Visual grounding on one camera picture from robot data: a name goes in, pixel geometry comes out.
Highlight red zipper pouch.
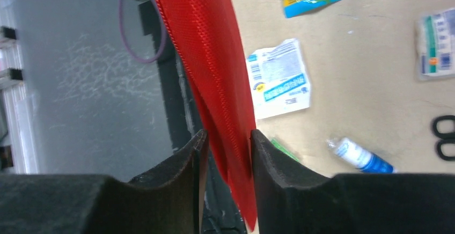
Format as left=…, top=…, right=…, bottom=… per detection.
left=156, top=0, right=257, bottom=229

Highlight white gauze dressing packet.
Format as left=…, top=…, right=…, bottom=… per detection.
left=246, top=38, right=312, bottom=120

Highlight small green medicine box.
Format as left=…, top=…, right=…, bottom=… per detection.
left=270, top=138, right=300, bottom=162

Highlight black handled scissors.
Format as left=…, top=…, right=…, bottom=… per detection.
left=431, top=115, right=454, bottom=162

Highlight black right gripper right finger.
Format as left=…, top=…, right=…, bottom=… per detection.
left=251, top=129, right=454, bottom=233

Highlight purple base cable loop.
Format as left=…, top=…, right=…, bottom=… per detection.
left=118, top=0, right=168, bottom=64

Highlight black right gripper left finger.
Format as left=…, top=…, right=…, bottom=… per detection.
left=1, top=130, right=208, bottom=233

